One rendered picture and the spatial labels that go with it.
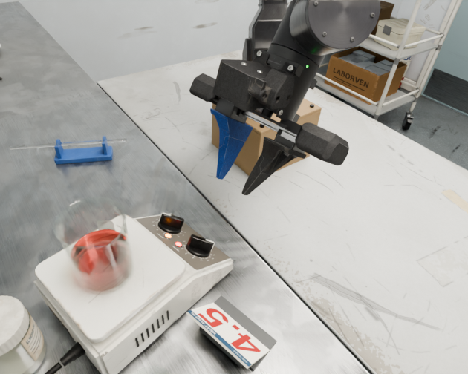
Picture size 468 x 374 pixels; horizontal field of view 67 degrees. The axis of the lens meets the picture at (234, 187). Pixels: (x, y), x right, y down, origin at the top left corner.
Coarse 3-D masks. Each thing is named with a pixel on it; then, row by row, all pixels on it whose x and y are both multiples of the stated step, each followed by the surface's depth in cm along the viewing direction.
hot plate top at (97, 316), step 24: (144, 240) 41; (48, 264) 38; (144, 264) 39; (168, 264) 39; (48, 288) 36; (72, 288) 36; (120, 288) 37; (144, 288) 37; (72, 312) 34; (96, 312) 34; (120, 312) 35; (96, 336) 33
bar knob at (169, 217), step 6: (162, 216) 47; (168, 216) 47; (174, 216) 48; (162, 222) 47; (168, 222) 48; (174, 222) 48; (180, 222) 48; (162, 228) 47; (168, 228) 47; (174, 228) 48; (180, 228) 48
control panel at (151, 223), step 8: (144, 224) 46; (152, 224) 47; (184, 224) 51; (152, 232) 45; (160, 232) 46; (184, 232) 49; (192, 232) 50; (160, 240) 44; (168, 240) 45; (176, 240) 46; (184, 240) 47; (176, 248) 44; (184, 248) 45; (216, 248) 48; (184, 256) 43; (192, 256) 44; (208, 256) 45; (216, 256) 46; (224, 256) 47; (192, 264) 42; (200, 264) 43; (208, 264) 44
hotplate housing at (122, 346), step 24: (216, 264) 44; (168, 288) 39; (192, 288) 41; (144, 312) 37; (168, 312) 39; (72, 336) 39; (120, 336) 35; (144, 336) 38; (72, 360) 37; (96, 360) 34; (120, 360) 36
